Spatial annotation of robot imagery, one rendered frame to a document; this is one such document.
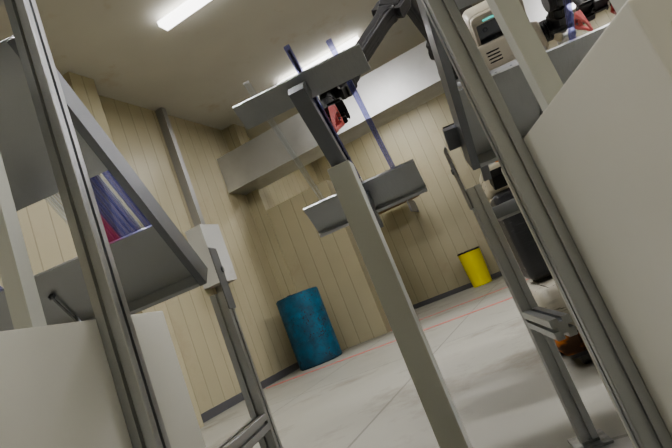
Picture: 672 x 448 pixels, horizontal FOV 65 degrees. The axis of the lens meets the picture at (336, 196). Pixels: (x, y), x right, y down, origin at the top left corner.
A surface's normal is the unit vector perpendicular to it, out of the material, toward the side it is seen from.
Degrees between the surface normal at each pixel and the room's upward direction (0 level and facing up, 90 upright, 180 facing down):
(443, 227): 90
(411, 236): 90
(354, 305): 90
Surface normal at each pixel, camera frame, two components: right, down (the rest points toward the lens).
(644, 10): -0.15, -0.15
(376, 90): -0.38, -0.05
